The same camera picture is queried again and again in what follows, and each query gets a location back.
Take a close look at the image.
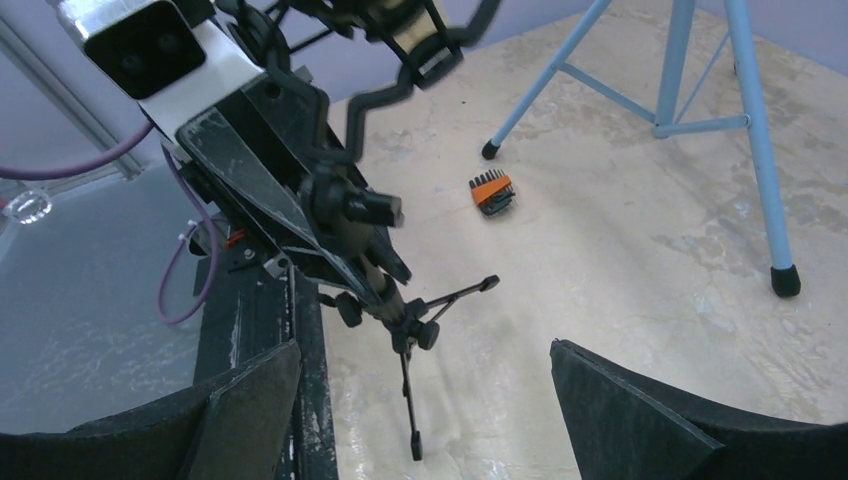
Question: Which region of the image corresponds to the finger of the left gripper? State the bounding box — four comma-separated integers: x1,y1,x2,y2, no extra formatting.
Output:
177,109,379,304
364,226,412,287

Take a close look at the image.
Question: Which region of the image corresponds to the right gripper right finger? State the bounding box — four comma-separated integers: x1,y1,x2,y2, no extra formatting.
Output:
550,340,847,479

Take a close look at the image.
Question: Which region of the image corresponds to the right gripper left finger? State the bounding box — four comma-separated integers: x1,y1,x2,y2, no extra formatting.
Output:
1,341,301,479

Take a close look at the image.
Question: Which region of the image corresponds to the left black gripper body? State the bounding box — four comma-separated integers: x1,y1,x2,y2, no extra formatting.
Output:
175,74,371,265

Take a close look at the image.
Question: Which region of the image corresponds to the black tripod mic stand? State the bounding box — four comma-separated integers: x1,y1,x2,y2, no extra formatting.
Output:
211,0,505,463

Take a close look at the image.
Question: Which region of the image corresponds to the beige microphone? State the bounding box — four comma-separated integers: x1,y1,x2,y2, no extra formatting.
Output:
351,1,460,70

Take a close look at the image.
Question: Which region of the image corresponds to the orange hex key set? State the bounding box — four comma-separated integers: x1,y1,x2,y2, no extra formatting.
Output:
468,169,515,217

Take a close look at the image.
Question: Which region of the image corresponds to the blue music stand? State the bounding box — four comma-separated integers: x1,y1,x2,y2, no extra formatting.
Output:
480,0,802,299

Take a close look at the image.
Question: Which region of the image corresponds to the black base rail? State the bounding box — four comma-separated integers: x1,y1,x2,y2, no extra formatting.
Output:
193,231,339,480

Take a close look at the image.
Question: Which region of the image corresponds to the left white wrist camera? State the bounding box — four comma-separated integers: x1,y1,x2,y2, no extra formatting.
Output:
54,0,260,142

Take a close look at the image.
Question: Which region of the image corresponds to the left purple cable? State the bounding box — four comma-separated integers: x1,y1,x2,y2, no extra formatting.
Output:
0,119,223,327

